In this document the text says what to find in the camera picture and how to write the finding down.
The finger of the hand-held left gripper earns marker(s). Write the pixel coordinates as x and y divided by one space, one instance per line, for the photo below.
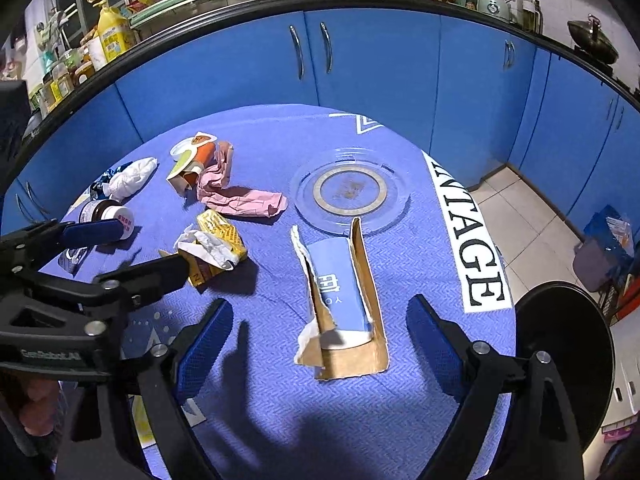
150 272
95 232

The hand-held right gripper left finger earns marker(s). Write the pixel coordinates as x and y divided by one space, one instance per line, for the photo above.
207 345

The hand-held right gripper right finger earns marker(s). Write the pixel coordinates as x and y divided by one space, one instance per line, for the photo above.
432 345

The brown bottle with white label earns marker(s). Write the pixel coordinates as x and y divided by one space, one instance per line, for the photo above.
100 210

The blue foil wrapper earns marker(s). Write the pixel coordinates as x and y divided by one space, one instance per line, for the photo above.
100 187

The white tissue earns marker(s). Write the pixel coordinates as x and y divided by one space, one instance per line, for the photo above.
132 175

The yellow carton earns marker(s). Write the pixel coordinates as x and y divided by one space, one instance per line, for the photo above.
220 232

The torn brown cardboard box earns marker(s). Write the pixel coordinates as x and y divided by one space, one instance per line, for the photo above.
350 360

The pink paper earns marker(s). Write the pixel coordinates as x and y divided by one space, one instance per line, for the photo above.
240 200

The person's left hand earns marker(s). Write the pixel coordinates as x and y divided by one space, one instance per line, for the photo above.
35 405

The row of glass jars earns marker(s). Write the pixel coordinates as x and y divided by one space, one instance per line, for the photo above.
60 80

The clear glass plate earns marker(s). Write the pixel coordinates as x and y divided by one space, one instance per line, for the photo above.
350 190

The grey bag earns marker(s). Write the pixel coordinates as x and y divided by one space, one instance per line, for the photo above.
592 265

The white plastic bottle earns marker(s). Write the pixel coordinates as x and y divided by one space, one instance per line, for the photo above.
96 52

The yellow detergent bottle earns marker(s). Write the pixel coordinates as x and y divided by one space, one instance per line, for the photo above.
115 35

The blue plastic bag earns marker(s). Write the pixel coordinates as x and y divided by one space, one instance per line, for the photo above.
605 225

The blue kitchen cabinets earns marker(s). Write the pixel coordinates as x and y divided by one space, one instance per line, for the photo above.
400 70

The teal kettle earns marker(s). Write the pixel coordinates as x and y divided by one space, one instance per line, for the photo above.
492 5

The black wok with lid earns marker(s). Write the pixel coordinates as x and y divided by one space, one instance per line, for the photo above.
595 40

